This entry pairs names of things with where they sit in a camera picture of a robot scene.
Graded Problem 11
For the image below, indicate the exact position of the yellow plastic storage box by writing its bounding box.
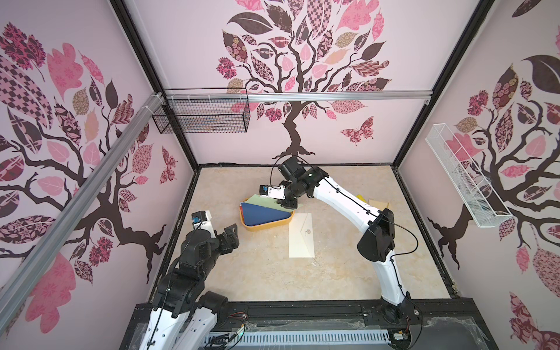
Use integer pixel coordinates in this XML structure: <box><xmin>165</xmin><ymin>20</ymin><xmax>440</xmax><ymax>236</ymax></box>
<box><xmin>239</xmin><ymin>204</ymin><xmax>294</xmax><ymax>232</ymax></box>

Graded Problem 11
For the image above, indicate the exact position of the light green envelope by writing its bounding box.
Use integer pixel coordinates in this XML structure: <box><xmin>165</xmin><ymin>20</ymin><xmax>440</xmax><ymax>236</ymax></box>
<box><xmin>244</xmin><ymin>195</ymin><xmax>294</xmax><ymax>212</ymax></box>

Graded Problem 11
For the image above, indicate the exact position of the navy blue envelope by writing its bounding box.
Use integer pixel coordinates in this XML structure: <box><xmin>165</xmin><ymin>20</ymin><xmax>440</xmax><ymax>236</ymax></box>
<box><xmin>240</xmin><ymin>203</ymin><xmax>292</xmax><ymax>227</ymax></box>

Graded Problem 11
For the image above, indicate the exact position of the white envelope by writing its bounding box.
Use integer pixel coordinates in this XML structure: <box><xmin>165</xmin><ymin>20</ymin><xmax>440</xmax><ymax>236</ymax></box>
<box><xmin>289</xmin><ymin>214</ymin><xmax>315</xmax><ymax>258</ymax></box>

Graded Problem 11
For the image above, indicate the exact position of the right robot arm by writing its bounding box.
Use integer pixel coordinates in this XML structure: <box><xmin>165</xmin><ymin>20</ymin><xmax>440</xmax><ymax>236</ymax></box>
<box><xmin>274</xmin><ymin>156</ymin><xmax>421</xmax><ymax>325</ymax></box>

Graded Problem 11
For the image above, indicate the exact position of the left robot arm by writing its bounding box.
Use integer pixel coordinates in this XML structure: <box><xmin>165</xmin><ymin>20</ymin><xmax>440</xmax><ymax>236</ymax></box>
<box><xmin>139</xmin><ymin>222</ymin><xmax>239</xmax><ymax>349</ymax></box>

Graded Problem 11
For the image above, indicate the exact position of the beige envelope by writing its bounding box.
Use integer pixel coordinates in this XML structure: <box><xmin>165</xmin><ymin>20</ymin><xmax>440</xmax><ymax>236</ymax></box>
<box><xmin>368</xmin><ymin>200</ymin><xmax>390</xmax><ymax>211</ymax></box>

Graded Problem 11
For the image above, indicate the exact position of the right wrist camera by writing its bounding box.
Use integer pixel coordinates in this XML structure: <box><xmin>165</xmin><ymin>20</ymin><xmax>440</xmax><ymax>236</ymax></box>
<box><xmin>259</xmin><ymin>185</ymin><xmax>285</xmax><ymax>200</ymax></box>

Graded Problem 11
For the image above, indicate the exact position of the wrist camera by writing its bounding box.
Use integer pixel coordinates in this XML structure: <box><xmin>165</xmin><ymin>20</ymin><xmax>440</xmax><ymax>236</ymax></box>
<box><xmin>259</xmin><ymin>185</ymin><xmax>285</xmax><ymax>200</ymax></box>
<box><xmin>191</xmin><ymin>210</ymin><xmax>216</xmax><ymax>238</ymax></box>

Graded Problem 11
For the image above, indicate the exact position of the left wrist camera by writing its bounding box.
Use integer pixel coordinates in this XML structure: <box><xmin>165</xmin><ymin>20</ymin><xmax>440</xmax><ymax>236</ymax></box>
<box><xmin>191</xmin><ymin>210</ymin><xmax>216</xmax><ymax>238</ymax></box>

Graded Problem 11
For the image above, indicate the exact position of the aluminium rail back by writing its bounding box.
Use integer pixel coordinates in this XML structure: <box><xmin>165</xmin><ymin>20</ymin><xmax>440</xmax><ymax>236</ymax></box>
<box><xmin>166</xmin><ymin>89</ymin><xmax>433</xmax><ymax>103</ymax></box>

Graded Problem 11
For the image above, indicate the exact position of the aluminium rail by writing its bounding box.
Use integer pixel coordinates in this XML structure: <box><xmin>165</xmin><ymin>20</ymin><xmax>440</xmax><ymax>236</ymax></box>
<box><xmin>1</xmin><ymin>92</ymin><xmax>164</xmax><ymax>333</ymax></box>
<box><xmin>166</xmin><ymin>89</ymin><xmax>433</xmax><ymax>103</ymax></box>

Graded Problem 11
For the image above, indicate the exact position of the black wire basket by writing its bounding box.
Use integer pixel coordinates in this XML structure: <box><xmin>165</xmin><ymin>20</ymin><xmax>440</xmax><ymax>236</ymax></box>
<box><xmin>153</xmin><ymin>87</ymin><xmax>251</xmax><ymax>134</ymax></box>

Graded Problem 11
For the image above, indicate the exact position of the white cable duct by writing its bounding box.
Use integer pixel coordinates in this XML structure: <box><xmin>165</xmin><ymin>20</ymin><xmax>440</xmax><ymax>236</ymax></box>
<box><xmin>201</xmin><ymin>330</ymin><xmax>391</xmax><ymax>349</ymax></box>

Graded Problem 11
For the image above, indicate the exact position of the white wire shelf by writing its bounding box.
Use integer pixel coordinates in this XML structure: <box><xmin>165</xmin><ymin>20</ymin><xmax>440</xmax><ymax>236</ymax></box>
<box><xmin>425</xmin><ymin>123</ymin><xmax>513</xmax><ymax>228</ymax></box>

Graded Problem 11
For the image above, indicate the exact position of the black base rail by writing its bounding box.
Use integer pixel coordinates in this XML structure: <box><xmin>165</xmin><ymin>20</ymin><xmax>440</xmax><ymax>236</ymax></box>
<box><xmin>120</xmin><ymin>297</ymin><xmax>497</xmax><ymax>349</ymax></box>

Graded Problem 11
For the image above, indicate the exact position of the aluminium rail left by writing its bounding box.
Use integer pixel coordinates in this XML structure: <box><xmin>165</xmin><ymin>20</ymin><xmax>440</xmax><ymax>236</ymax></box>
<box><xmin>1</xmin><ymin>92</ymin><xmax>164</xmax><ymax>333</ymax></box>

